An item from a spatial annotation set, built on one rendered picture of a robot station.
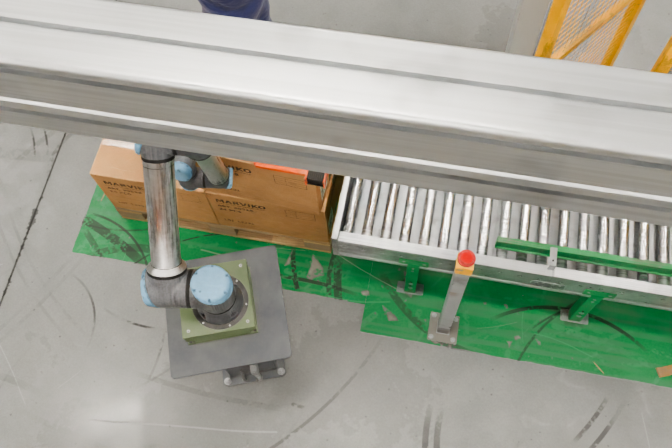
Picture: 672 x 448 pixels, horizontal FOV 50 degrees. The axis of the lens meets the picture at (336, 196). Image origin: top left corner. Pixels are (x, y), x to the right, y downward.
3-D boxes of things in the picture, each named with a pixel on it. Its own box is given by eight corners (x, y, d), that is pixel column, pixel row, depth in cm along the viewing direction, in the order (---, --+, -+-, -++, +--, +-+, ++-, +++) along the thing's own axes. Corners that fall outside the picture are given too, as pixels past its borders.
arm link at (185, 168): (171, 180, 303) (166, 169, 294) (179, 154, 308) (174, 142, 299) (192, 184, 302) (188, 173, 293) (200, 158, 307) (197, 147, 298)
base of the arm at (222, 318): (242, 324, 293) (239, 318, 284) (195, 324, 293) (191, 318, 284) (244, 279, 301) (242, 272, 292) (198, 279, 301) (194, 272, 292)
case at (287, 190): (340, 143, 361) (337, 99, 325) (319, 215, 345) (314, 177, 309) (226, 120, 370) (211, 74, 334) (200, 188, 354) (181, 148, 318)
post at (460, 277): (450, 322, 376) (475, 254, 286) (449, 335, 373) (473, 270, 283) (437, 320, 377) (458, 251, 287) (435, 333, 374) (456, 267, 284)
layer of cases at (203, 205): (363, 85, 423) (362, 43, 387) (329, 243, 382) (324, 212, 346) (167, 58, 438) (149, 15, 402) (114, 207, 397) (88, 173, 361)
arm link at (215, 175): (210, 118, 251) (235, 168, 317) (174, 117, 251) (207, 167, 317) (208, 151, 248) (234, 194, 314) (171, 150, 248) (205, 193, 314)
